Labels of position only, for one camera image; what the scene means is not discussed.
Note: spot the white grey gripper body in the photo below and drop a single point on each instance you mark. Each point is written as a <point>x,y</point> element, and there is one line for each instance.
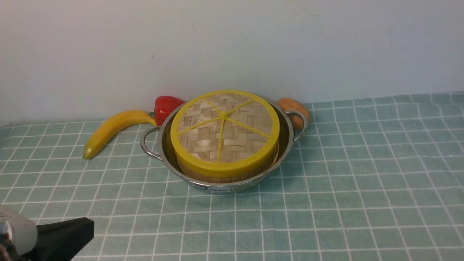
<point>18,235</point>

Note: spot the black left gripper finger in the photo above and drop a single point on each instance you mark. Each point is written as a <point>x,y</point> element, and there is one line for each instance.
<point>61,241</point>

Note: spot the bamboo steamer basket yellow rim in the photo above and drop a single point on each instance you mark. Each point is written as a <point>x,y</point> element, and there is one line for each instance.
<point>229,175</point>

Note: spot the yellow woven steamer lid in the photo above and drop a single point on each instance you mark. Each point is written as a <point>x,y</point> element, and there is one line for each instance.
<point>225,129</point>

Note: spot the stainless steel pot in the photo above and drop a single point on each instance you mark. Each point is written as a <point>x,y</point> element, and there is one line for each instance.
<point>167,155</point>

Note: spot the yellow banana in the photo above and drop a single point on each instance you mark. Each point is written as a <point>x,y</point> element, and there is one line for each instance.
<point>112,126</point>

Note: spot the red bell pepper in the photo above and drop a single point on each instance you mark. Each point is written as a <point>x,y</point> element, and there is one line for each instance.
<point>164,106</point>

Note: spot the green checkered tablecloth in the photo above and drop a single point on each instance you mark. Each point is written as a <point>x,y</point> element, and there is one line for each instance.
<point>372,179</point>

